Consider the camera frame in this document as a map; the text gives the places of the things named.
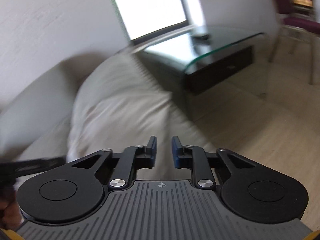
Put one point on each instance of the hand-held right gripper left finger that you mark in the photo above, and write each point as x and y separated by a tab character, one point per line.
153	152

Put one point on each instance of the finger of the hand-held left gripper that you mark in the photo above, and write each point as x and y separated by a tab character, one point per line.
37	166

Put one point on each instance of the person's left hand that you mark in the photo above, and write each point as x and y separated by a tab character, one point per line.
10	215

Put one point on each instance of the grey sofa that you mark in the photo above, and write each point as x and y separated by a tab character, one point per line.
42	150

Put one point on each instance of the window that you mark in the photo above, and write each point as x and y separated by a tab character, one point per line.
150	5

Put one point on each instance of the dark flat object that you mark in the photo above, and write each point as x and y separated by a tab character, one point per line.
200	35

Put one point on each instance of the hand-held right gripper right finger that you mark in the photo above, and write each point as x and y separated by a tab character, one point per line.
176	152

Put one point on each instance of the large grey cushion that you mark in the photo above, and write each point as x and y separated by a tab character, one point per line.
120	105

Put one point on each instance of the glass side table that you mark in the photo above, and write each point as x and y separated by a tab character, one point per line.
175	45

